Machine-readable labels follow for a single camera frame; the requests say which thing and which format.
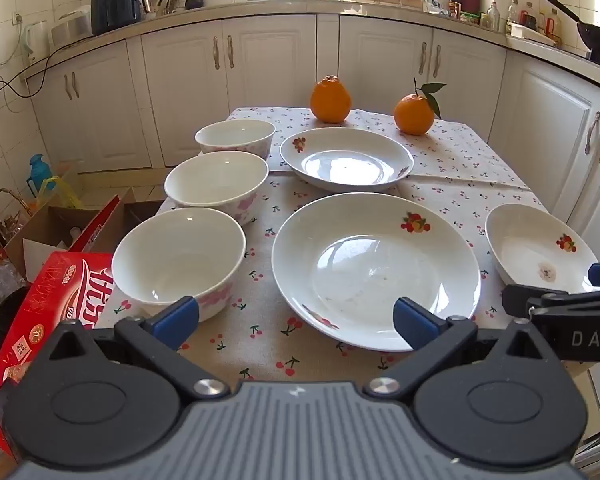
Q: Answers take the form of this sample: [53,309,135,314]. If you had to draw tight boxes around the black power cable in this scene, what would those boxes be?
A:
[0,30,96,99]

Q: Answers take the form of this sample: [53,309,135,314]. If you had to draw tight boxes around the wicker basket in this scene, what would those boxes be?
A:
[0,188,37,241]

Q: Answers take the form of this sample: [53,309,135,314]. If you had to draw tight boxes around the white bowl allover pink print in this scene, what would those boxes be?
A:
[195,119,276,159]

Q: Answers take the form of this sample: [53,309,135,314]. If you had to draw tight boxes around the white rectangular tray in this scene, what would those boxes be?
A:
[510,22,557,47]

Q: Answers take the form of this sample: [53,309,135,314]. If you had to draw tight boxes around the orange without leaf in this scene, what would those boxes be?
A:
[310,75,352,124]

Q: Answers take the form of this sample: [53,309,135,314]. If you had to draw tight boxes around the yellow plastic bag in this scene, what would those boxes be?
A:
[39,176,84,209]

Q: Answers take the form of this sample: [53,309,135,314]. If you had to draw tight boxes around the brown cardboard box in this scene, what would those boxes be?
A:
[4,187,167,283]

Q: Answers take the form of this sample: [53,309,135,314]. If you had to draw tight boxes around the white electric kettle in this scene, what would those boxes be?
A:
[22,20,51,64]

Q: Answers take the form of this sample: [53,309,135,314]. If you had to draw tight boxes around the white rice cooker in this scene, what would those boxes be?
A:
[49,6,94,52]

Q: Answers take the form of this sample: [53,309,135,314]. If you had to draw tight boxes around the dark air fryer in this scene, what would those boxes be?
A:
[90,0,154,37]

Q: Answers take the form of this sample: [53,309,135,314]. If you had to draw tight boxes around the cherry print tablecloth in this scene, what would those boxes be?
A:
[97,106,593,396]

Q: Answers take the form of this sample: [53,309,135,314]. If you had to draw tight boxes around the orange with green leaf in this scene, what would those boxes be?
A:
[393,78,447,136]

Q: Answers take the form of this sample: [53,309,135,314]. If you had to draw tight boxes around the red carton box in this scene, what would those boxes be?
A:
[0,252,116,463]

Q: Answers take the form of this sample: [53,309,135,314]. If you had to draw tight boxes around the blue thermos jug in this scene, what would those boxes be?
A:
[28,154,57,197]

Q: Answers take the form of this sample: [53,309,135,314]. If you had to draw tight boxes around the pink floral white bowl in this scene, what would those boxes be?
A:
[111,207,247,322]
[164,151,270,227]

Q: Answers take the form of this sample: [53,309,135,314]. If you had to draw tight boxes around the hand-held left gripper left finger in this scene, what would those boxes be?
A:
[45,296,231,402]

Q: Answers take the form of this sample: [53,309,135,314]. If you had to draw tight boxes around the clear bottle yellow cap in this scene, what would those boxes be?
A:
[505,0,522,36]

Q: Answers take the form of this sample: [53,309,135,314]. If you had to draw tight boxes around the cooking oil bottle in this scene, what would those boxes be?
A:
[545,7,564,47]

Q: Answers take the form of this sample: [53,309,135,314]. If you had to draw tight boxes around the stained white plate fruit print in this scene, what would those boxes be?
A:
[485,203,600,297]

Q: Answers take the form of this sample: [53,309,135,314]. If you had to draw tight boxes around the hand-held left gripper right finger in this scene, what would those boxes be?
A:
[362,297,543,402]

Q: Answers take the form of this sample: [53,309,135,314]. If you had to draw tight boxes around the black waste bin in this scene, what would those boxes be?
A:
[0,287,32,361]

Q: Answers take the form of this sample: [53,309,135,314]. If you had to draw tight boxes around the black wok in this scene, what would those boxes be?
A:
[543,0,600,70]

